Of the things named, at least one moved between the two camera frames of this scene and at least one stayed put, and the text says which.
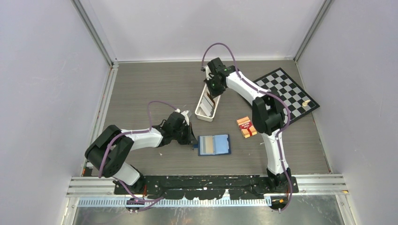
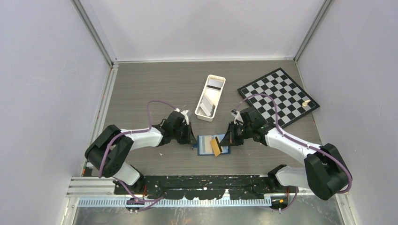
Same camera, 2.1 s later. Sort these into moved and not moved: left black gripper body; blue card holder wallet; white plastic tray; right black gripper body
Moved: right black gripper body
Not moved: blue card holder wallet; white plastic tray; left black gripper body
